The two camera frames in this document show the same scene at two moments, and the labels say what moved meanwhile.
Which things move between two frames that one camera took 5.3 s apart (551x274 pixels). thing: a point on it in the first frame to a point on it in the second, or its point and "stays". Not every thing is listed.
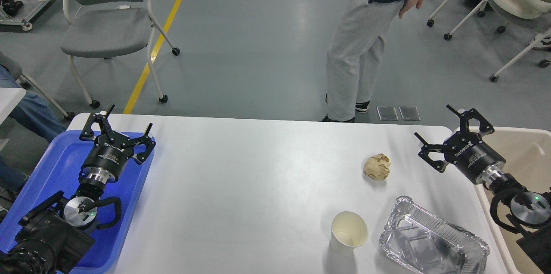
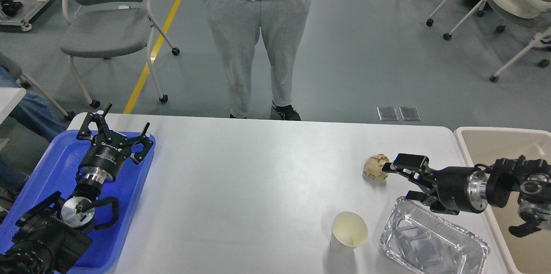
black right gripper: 466,151 to 461,189
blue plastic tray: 59,168 stays
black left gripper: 106,160 stays
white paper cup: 348,231 stays
